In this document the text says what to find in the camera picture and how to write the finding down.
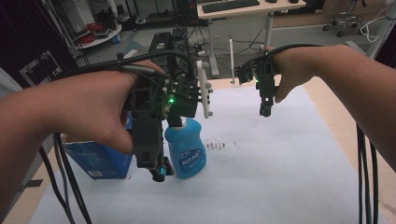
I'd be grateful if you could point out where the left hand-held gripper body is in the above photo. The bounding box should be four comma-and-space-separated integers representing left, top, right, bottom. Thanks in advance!
128, 60, 215, 183

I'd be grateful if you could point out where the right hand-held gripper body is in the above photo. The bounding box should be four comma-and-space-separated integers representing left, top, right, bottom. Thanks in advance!
234, 51, 281, 119

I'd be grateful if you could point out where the blue detergent bottle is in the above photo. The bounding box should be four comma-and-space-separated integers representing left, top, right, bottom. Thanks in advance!
163, 117, 208, 180

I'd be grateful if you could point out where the person's right hand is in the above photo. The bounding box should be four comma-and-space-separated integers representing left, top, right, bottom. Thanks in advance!
263, 44, 316, 104

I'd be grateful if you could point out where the person's left hand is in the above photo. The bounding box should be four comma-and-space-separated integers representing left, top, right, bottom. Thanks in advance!
46, 60, 165, 156

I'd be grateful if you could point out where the white upright pole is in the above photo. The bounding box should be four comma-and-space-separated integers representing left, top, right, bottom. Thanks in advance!
229, 38, 236, 86

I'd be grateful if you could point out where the blue cardboard box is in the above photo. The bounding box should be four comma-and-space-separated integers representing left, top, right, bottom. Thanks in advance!
61, 111, 135, 181

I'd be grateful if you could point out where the light wooden desk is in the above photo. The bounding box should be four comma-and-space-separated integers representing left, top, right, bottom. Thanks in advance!
196, 0, 308, 79

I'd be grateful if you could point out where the black computer tower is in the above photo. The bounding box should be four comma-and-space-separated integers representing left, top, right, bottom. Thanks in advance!
148, 27, 191, 80

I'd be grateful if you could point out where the black keyboard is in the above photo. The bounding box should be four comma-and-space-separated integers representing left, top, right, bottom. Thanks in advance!
201, 0, 262, 14

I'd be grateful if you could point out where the white table mat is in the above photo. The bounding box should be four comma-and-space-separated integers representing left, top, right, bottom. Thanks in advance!
28, 84, 388, 224

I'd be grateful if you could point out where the wheeled stool base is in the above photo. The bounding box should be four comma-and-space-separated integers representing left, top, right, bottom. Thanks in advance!
321, 0, 366, 38

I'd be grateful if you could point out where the round white side table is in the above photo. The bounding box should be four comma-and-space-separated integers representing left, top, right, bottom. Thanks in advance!
74, 22, 123, 50

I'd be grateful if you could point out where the black metal-edged case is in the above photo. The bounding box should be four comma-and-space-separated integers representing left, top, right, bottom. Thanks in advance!
18, 49, 64, 88

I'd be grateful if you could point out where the dark curtain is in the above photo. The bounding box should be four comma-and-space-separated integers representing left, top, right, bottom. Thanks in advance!
0, 0, 78, 90

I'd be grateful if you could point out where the black cable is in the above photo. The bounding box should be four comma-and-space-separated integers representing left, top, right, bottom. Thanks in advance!
369, 140, 380, 224
37, 49, 196, 224
234, 42, 366, 224

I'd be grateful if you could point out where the grey cable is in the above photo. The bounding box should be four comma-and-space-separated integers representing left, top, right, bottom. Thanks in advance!
53, 63, 157, 224

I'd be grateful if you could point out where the white cable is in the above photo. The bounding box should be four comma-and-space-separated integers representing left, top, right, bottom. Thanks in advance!
359, 4, 391, 44

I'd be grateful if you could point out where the red coiled cable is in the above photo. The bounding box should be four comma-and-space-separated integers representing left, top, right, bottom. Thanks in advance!
74, 21, 107, 46

